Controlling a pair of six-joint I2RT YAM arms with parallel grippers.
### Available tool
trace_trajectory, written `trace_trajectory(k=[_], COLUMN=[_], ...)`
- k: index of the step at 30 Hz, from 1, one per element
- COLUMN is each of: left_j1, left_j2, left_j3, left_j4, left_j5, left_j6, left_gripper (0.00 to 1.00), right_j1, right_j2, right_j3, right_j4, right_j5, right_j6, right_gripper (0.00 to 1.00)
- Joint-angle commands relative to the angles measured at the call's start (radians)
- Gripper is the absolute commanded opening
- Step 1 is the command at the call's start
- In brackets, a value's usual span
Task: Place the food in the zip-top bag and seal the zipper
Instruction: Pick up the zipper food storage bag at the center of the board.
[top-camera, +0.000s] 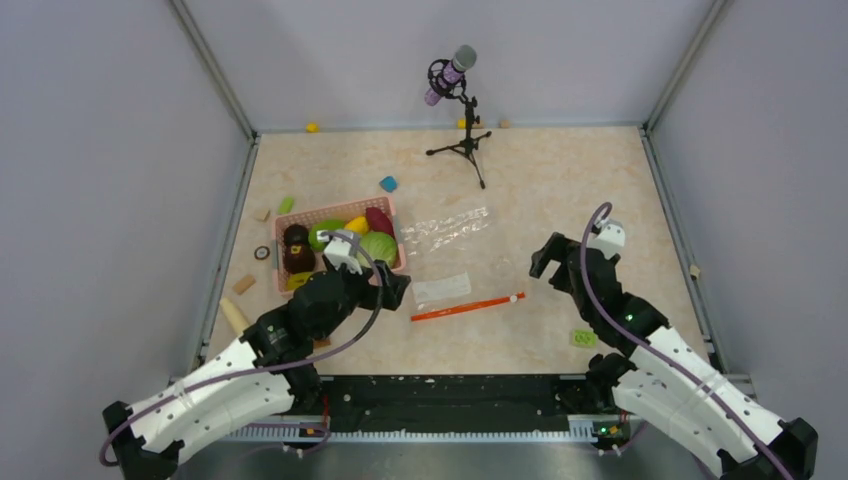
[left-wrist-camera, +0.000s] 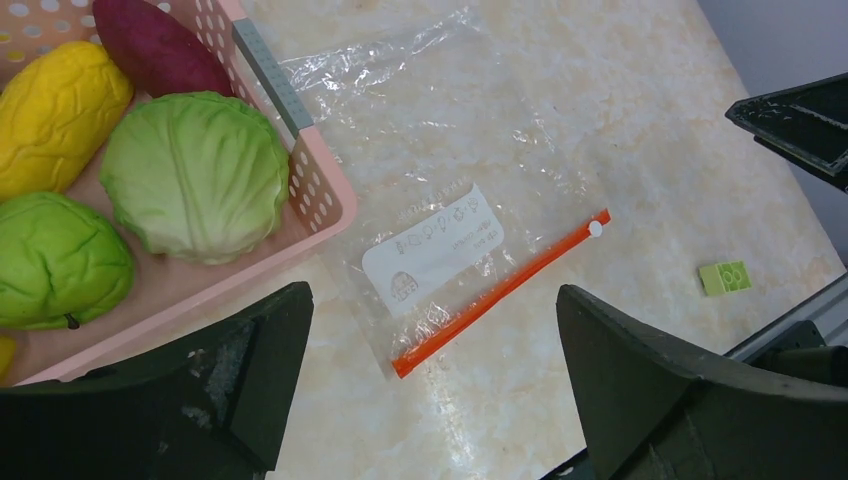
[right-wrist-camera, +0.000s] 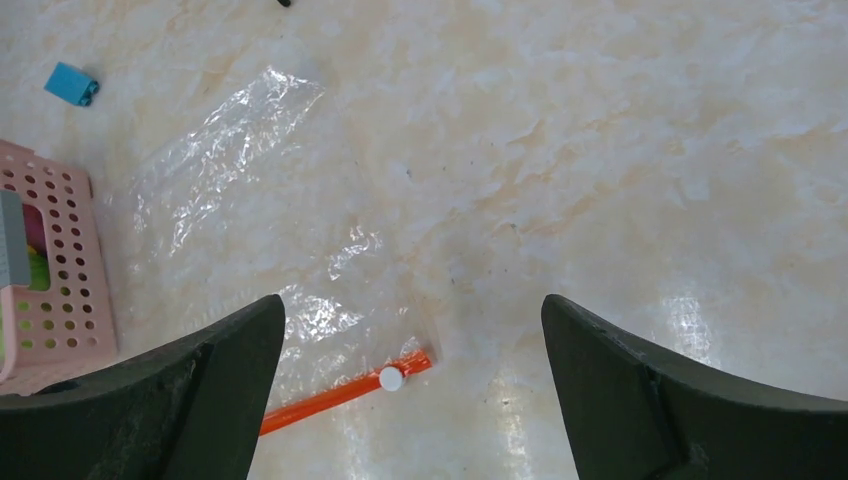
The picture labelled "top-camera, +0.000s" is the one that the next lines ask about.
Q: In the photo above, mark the green cabbage toy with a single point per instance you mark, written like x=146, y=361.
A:
x=380, y=247

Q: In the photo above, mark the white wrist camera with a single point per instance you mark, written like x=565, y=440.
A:
x=607, y=236
x=341, y=249

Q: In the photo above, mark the clear zip top bag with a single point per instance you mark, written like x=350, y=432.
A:
x=459, y=263

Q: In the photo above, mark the wooden rectangular block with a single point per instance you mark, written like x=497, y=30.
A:
x=243, y=284

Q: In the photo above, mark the brown bear chocolate toy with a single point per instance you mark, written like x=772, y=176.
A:
x=299, y=258

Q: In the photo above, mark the wooden cylinder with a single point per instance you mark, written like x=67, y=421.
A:
x=234, y=316

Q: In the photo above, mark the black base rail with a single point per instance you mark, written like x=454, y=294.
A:
x=457, y=403

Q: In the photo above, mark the dark brown round toy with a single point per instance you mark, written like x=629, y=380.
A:
x=296, y=234

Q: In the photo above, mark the green lego brick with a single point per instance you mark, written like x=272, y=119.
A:
x=583, y=338

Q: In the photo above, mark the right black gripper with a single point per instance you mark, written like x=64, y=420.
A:
x=557, y=248

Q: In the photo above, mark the green block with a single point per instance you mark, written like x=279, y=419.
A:
x=285, y=206

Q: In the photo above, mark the small wooden cube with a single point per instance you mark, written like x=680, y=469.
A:
x=261, y=215

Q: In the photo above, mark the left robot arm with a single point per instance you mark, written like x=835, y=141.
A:
x=268, y=370

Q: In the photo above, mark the blue block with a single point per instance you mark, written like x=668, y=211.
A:
x=389, y=184

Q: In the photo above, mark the yellow mango toy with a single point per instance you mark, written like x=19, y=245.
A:
x=358, y=225

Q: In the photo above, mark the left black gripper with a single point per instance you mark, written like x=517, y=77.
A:
x=394, y=286

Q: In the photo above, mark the small round ring toy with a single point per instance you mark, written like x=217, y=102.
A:
x=262, y=252

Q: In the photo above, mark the dark red sweet potato toy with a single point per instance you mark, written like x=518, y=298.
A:
x=378, y=221

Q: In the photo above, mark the pink plastic basket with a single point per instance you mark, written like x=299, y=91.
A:
x=341, y=211

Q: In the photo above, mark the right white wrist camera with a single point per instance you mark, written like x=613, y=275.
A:
x=607, y=236

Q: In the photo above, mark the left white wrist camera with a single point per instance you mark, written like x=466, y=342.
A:
x=341, y=249

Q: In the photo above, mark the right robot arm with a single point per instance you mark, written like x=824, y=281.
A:
x=654, y=374

